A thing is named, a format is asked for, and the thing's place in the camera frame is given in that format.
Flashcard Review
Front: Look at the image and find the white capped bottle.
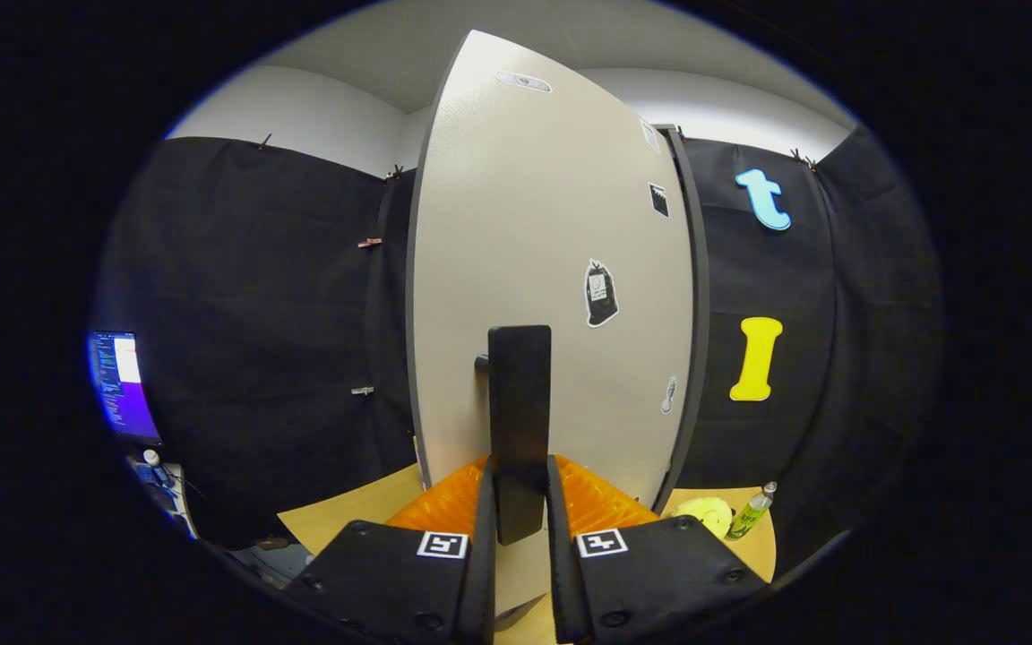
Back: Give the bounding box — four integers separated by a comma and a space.
142, 449, 178, 489

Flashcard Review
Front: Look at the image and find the yellow plush toy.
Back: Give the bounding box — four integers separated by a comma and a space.
670, 495, 735, 538

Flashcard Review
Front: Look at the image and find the black cabinet door handle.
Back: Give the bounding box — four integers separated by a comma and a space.
475, 324, 553, 546

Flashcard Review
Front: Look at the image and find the green bottle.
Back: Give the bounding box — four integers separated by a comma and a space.
726, 481, 778, 541

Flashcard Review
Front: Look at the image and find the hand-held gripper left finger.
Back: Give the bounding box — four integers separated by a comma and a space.
283, 455, 499, 645

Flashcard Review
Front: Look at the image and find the computer monitor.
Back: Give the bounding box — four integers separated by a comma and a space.
86, 330, 164, 447

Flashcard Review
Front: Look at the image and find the black backdrop cloth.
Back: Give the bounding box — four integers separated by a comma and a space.
90, 125, 942, 574

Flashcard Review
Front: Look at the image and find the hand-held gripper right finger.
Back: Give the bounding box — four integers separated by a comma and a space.
545, 453, 770, 645

